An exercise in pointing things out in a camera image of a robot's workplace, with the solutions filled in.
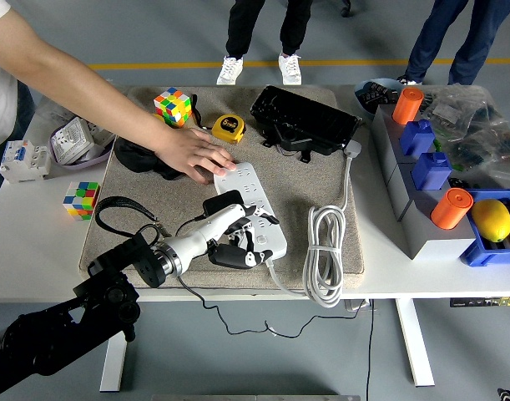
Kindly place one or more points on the green plastic piece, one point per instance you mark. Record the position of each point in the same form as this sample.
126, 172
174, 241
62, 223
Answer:
437, 145
457, 167

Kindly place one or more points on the colourful puzzle cube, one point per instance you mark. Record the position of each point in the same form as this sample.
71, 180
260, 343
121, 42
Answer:
81, 200
171, 106

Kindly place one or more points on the white wall socket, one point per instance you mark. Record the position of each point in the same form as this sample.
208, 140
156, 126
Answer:
105, 137
71, 140

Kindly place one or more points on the grey block holder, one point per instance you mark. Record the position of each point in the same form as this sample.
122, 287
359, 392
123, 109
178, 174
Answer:
421, 225

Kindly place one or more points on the person's left forearm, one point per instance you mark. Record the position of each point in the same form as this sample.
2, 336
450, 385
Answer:
79, 79

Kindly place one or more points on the white three-pin plug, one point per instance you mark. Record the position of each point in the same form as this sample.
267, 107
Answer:
352, 149

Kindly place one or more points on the white circuit breaker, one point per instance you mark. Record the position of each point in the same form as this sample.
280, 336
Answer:
25, 160

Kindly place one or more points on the person's left hand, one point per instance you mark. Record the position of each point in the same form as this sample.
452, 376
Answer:
192, 150

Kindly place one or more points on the blue plastic bin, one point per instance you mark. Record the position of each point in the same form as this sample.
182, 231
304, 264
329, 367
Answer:
471, 255

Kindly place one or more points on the light blue bowl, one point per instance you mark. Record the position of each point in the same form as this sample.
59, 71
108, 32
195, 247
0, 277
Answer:
363, 108

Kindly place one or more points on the clear bag of components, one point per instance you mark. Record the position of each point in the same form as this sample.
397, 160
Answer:
450, 110
488, 146

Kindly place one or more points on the grey-brown mat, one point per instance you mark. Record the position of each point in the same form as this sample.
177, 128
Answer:
288, 188

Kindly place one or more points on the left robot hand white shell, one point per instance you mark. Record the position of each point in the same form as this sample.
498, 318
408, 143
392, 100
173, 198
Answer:
208, 234

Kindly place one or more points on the white table leg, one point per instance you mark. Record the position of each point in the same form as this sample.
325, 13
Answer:
413, 342
112, 367

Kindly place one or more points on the black circuit boards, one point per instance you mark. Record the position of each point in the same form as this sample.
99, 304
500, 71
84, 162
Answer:
377, 94

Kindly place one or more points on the black table control panel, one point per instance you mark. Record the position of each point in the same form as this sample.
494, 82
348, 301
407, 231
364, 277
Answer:
467, 303

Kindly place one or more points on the black fabric pouch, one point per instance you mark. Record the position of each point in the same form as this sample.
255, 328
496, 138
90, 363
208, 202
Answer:
133, 156

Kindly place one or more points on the black plug adapter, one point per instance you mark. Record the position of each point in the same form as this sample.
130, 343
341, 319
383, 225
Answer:
221, 202

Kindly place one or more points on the blue block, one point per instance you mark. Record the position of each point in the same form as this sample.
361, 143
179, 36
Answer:
432, 173
417, 140

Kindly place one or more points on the person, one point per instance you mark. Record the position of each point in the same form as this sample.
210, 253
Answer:
240, 29
430, 42
0, 104

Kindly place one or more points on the white power strip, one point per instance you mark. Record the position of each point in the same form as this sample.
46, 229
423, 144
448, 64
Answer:
248, 184

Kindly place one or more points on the yellow lemon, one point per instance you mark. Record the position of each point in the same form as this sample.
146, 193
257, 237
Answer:
492, 221

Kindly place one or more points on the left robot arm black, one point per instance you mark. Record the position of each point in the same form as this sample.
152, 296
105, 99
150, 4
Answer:
50, 334

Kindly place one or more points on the black plastic tray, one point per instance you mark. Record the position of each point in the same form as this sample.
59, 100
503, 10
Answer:
304, 119

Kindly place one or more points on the orange cylinder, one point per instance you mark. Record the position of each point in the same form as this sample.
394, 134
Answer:
450, 209
407, 106

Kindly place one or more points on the black chair caster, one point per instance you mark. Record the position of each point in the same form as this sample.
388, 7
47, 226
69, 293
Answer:
347, 8

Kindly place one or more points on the grey under-table box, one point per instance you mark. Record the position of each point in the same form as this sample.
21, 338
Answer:
354, 305

